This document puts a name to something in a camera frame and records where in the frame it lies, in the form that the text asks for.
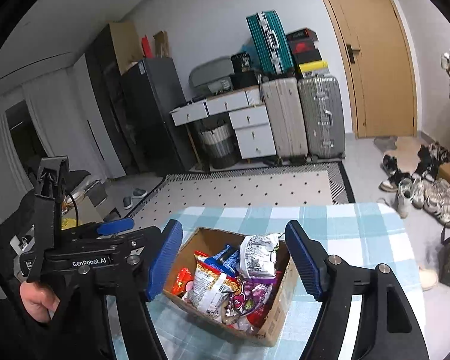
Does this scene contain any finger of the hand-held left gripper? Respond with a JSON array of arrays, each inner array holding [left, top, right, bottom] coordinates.
[[97, 218, 135, 237], [124, 226, 162, 250]]

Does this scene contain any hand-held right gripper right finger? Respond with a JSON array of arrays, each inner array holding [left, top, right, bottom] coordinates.
[[285, 220, 430, 360]]

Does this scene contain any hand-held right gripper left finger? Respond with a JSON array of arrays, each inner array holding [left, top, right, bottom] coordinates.
[[60, 219, 184, 360]]

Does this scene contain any large red snack packet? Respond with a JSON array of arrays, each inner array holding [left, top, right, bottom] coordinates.
[[174, 267, 196, 295]]

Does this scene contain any blue cookie bag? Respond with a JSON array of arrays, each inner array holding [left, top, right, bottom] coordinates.
[[240, 233, 283, 280]]

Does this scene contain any small white red snack packet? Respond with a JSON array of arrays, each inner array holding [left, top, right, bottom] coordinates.
[[192, 251, 241, 314]]

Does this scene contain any purple snack packet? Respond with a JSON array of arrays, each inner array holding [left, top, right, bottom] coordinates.
[[225, 275, 275, 316]]

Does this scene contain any red white balloon glue bag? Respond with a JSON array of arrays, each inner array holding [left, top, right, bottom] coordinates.
[[232, 307, 271, 333]]

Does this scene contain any person's left hand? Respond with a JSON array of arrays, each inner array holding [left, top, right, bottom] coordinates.
[[19, 280, 61, 324]]

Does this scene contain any checked tablecloth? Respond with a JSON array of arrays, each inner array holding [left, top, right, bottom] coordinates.
[[105, 202, 427, 360]]

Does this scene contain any dotted white rug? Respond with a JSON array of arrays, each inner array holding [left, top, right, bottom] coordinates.
[[129, 161, 357, 226]]

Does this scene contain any woven laundry basket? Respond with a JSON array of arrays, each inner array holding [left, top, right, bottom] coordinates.
[[193, 118, 238, 170]]

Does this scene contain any dark grey refrigerator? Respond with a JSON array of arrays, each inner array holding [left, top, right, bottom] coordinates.
[[121, 58, 196, 178]]

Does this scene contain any dark tall cabinet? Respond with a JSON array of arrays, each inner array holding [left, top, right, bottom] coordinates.
[[85, 24, 143, 181]]

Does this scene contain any white shoe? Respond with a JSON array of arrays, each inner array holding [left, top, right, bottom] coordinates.
[[418, 266, 440, 292]]

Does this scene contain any pile of sneakers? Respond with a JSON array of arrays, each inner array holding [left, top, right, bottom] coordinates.
[[379, 142, 450, 229]]

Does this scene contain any white dresser with drawers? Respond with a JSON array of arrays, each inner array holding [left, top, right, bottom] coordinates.
[[170, 86, 278, 163]]

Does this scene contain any beige suitcase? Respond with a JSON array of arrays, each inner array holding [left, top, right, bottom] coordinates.
[[260, 76, 309, 164]]

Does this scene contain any silver suitcase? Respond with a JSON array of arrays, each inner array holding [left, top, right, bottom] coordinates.
[[297, 74, 347, 161]]

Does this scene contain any grey door mat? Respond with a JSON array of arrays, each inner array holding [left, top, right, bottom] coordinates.
[[373, 136, 432, 173]]

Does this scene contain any grey arched mirror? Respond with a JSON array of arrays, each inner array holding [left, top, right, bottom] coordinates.
[[188, 56, 236, 91]]

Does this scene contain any tall cardboard box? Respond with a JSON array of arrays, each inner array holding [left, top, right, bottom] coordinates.
[[109, 22, 143, 76]]

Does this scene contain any red flat item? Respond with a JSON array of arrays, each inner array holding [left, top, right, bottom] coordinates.
[[140, 34, 154, 60]]

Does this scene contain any black storage box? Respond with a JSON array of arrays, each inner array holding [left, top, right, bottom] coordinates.
[[230, 70, 259, 91]]

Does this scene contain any brown paper bag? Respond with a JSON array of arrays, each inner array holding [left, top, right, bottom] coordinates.
[[152, 31, 172, 59]]

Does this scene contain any black printed bag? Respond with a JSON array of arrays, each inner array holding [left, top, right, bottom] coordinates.
[[230, 53, 253, 74]]

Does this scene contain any plain black shoebox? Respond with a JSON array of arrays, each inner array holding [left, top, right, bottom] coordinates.
[[292, 53, 323, 67]]

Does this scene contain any black shoebox with red print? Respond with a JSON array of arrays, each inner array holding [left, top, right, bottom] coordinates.
[[288, 41, 322, 57]]

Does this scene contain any wooden door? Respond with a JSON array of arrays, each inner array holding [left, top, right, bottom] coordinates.
[[309, 0, 418, 139]]

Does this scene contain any teal suitcase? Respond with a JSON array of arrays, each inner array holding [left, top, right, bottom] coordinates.
[[245, 9, 295, 76]]

